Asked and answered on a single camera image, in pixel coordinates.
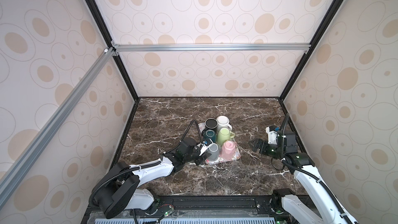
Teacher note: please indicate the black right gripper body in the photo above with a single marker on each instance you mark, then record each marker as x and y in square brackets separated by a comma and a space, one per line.
[265, 146]

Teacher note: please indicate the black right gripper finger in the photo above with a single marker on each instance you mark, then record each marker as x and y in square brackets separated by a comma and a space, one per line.
[258, 148]
[256, 142]

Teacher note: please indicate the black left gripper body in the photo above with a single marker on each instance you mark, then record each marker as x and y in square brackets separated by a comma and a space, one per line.
[194, 154]

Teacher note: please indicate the grey mug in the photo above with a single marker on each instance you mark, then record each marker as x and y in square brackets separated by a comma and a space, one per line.
[213, 152]

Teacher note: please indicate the dark teal mug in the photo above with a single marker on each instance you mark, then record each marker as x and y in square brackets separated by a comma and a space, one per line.
[209, 136]

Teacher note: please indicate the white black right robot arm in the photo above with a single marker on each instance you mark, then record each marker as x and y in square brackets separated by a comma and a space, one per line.
[330, 210]

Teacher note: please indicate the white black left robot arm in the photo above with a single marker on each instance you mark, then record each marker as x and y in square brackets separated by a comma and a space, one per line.
[119, 189]

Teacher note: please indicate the pink mug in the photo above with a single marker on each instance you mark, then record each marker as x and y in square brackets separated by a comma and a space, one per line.
[228, 150]

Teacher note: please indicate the light green mug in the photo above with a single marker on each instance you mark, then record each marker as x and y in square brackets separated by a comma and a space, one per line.
[224, 135]

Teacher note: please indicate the black mug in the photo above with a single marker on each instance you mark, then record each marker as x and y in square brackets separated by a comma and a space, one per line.
[211, 124]

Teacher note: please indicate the white mug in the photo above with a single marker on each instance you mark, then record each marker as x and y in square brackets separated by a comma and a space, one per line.
[223, 122]

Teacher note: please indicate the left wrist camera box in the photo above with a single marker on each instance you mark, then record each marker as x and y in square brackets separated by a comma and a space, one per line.
[204, 146]

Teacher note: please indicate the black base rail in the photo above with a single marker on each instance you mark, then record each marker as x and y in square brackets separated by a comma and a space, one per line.
[199, 210]

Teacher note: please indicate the horizontal aluminium rail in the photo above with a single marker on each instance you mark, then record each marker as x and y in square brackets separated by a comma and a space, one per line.
[212, 47]

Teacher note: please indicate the right black frame post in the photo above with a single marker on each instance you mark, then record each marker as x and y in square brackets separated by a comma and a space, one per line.
[325, 23]

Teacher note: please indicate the black frame post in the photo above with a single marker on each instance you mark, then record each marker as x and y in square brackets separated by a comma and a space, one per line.
[325, 23]
[100, 23]

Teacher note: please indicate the slanted left aluminium rail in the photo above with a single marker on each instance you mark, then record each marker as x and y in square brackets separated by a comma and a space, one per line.
[21, 167]

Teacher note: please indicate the left black frame post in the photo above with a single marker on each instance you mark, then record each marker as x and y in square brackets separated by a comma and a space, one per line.
[100, 23]

